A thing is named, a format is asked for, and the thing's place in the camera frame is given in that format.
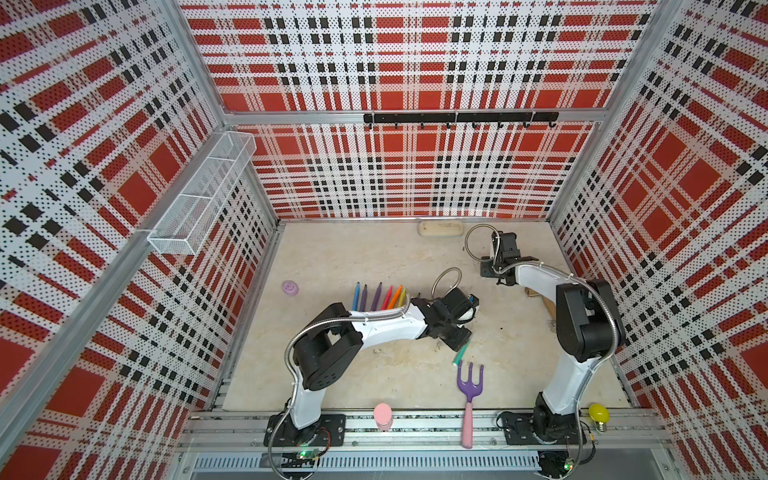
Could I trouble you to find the blue marker pen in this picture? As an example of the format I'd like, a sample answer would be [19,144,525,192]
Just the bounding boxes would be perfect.
[352,282,362,311]

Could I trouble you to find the pink cylindrical cup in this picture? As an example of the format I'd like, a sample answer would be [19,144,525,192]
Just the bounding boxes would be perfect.
[373,403,394,432]

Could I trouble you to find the white wire mesh shelf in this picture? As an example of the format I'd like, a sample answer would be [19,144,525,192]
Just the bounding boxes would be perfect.
[148,131,255,256]

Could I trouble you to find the black hook rail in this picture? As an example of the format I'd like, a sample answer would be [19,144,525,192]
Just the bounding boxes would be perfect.
[363,111,560,126]

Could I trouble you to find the orange marker pen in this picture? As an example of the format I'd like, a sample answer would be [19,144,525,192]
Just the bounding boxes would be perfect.
[387,286,402,310]

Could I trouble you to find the pink marker pen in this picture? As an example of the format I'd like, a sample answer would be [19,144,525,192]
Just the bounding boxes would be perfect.
[381,286,393,310]

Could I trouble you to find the yellow marker pen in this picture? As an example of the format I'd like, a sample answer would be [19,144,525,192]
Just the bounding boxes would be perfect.
[397,288,407,308]

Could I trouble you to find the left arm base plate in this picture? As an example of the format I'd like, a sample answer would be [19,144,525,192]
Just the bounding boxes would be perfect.
[263,414,347,447]

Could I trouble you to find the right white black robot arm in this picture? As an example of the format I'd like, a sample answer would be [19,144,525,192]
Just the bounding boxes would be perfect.
[470,224,626,444]

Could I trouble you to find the purple garden fork pink handle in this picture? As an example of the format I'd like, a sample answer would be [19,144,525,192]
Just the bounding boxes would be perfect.
[457,361,484,449]

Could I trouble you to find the purple smiley toy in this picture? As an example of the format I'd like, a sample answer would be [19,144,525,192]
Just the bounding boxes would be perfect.
[281,280,299,297]

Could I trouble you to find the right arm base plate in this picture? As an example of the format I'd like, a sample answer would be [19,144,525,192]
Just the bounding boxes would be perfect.
[495,411,583,445]

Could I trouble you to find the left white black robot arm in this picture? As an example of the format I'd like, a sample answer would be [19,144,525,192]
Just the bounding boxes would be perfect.
[265,286,480,446]

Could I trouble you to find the yellow light bulb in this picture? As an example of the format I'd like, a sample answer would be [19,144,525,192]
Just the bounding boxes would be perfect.
[588,403,611,433]

